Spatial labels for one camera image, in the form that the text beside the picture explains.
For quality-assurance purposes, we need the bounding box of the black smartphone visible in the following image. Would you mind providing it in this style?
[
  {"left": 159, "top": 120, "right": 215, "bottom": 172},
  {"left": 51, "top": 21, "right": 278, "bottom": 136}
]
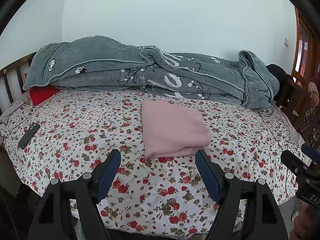
[{"left": 18, "top": 123, "right": 40, "bottom": 149}]

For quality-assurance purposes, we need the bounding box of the white wall socket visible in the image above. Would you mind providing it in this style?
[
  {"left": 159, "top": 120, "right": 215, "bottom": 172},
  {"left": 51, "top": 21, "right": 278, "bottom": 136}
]
[{"left": 284, "top": 37, "right": 289, "bottom": 47}]

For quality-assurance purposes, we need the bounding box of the floral bed sheet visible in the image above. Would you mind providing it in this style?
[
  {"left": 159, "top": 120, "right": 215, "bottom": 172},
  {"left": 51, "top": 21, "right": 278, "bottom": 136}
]
[{"left": 0, "top": 88, "right": 312, "bottom": 237}]

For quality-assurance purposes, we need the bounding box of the person's right hand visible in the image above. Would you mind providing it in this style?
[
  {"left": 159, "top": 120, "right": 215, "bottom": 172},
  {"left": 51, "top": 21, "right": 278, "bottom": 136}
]
[{"left": 289, "top": 204, "right": 319, "bottom": 240}]

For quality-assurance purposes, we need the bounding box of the grey patterned quilt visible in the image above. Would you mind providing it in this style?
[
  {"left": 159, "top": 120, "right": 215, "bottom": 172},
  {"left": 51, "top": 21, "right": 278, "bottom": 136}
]
[{"left": 23, "top": 36, "right": 279, "bottom": 110}]

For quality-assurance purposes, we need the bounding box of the wooden headboard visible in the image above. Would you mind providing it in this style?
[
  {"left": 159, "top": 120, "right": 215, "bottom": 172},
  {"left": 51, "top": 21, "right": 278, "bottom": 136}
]
[{"left": 1, "top": 52, "right": 36, "bottom": 114}]

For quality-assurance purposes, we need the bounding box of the wooden door frame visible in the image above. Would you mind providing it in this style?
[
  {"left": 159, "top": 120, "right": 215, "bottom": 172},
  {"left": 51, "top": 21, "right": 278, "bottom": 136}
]
[{"left": 291, "top": 8, "right": 319, "bottom": 89}]

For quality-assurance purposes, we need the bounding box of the wooden footboard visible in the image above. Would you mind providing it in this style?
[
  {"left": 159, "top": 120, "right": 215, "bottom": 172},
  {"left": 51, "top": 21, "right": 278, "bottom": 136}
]
[{"left": 275, "top": 77, "right": 319, "bottom": 150}]

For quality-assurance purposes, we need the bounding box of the red pillow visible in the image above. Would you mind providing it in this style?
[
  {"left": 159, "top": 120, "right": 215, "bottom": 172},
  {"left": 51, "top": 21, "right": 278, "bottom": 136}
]
[{"left": 29, "top": 85, "right": 60, "bottom": 106}]

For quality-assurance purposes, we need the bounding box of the black clothing pile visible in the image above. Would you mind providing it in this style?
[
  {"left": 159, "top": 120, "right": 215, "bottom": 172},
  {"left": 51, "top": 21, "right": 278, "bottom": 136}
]
[{"left": 266, "top": 64, "right": 292, "bottom": 101}]

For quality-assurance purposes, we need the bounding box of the plaid fabric item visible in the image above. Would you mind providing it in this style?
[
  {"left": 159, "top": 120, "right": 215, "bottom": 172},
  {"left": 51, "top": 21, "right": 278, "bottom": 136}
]
[{"left": 300, "top": 73, "right": 319, "bottom": 146}]

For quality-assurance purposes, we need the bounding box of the pink knitted sweater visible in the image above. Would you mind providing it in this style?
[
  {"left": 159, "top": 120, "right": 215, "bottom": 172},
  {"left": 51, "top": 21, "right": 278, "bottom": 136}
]
[{"left": 142, "top": 100, "right": 211, "bottom": 158}]

